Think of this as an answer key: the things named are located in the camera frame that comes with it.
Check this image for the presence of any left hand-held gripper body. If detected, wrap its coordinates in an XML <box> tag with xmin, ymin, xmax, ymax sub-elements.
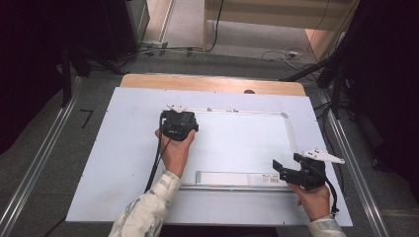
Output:
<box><xmin>160</xmin><ymin>104</ymin><xmax>192</xmax><ymax>142</ymax></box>

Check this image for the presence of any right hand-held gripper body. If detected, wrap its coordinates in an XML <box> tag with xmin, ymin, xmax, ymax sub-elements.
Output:
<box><xmin>293</xmin><ymin>148</ymin><xmax>346</xmax><ymax>192</ymax></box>

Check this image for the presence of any white whiteboard with metal frame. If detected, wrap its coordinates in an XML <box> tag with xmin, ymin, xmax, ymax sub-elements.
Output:
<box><xmin>157</xmin><ymin>108</ymin><xmax>302</xmax><ymax>193</ymax></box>

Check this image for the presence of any person's right hand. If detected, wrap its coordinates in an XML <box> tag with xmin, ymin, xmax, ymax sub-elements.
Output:
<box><xmin>288</xmin><ymin>182</ymin><xmax>332</xmax><ymax>222</ymax></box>

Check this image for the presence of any person's left hand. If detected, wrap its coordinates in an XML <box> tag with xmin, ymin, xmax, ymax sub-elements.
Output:
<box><xmin>154</xmin><ymin>128</ymin><xmax>198</xmax><ymax>179</ymax></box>

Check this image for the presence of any large white board sheet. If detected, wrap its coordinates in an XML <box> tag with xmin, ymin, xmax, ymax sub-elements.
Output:
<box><xmin>65</xmin><ymin>86</ymin><xmax>354</xmax><ymax>227</ymax></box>

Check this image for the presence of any wooden table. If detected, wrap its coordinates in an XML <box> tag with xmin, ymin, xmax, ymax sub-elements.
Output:
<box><xmin>119</xmin><ymin>73</ymin><xmax>307</xmax><ymax>97</ymax></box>

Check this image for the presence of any white strip with label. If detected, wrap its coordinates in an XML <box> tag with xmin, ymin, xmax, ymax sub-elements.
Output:
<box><xmin>195</xmin><ymin>170</ymin><xmax>291</xmax><ymax>188</ymax></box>

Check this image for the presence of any black metal stand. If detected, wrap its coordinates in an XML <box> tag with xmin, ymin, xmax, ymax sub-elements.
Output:
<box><xmin>59</xmin><ymin>43</ymin><xmax>74</xmax><ymax>109</ymax></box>
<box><xmin>279</xmin><ymin>48</ymin><xmax>362</xmax><ymax>120</ymax></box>

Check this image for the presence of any person's dark clothing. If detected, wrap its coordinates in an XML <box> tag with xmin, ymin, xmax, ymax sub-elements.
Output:
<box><xmin>157</xmin><ymin>224</ymin><xmax>280</xmax><ymax>237</ymax></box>

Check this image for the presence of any dark cabinet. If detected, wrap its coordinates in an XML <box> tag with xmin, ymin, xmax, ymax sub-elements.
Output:
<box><xmin>99</xmin><ymin>0</ymin><xmax>140</xmax><ymax>63</ymax></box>

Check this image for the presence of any light wooden furniture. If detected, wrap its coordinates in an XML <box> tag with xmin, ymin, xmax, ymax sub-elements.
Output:
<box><xmin>203</xmin><ymin>0</ymin><xmax>361</xmax><ymax>33</ymax></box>

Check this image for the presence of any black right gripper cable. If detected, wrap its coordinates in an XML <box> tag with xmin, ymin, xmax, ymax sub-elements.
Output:
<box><xmin>312</xmin><ymin>164</ymin><xmax>340</xmax><ymax>218</ymax></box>

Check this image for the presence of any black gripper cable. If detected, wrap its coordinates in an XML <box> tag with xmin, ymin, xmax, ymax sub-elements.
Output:
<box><xmin>312</xmin><ymin>164</ymin><xmax>340</xmax><ymax>218</ymax></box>
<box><xmin>143</xmin><ymin>113</ymin><xmax>173</xmax><ymax>194</ymax></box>

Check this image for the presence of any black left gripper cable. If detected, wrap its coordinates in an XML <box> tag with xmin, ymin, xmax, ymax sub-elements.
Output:
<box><xmin>143</xmin><ymin>113</ymin><xmax>173</xmax><ymax>194</ymax></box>

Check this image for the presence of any aluminium floor rail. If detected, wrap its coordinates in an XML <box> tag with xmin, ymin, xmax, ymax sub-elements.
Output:
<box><xmin>0</xmin><ymin>77</ymin><xmax>83</xmax><ymax>237</ymax></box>
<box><xmin>317</xmin><ymin>88</ymin><xmax>392</xmax><ymax>237</ymax></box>

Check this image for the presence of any black hanging cable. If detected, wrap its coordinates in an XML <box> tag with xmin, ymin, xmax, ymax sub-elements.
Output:
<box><xmin>203</xmin><ymin>0</ymin><xmax>225</xmax><ymax>53</ymax></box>

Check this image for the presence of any white floor cable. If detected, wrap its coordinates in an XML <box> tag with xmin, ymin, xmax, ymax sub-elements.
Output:
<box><xmin>261</xmin><ymin>46</ymin><xmax>308</xmax><ymax>64</ymax></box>

